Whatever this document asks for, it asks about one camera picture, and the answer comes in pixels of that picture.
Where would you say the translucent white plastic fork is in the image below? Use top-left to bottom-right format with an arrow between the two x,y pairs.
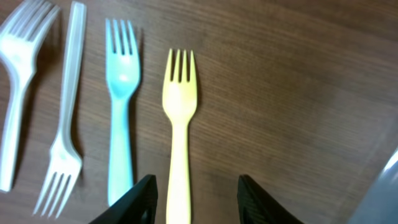
32,1 -> 87,218

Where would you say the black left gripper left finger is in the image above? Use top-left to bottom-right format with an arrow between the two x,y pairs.
90,175 -> 158,224

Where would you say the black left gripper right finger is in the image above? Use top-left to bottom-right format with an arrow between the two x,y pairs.
237,174 -> 303,224

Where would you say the yellow plastic fork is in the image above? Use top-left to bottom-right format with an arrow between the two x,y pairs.
162,49 -> 198,224

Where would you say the light blue plastic fork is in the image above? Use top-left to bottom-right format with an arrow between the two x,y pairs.
105,19 -> 141,206

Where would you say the left clear plastic container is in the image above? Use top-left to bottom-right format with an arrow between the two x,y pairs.
348,149 -> 398,224

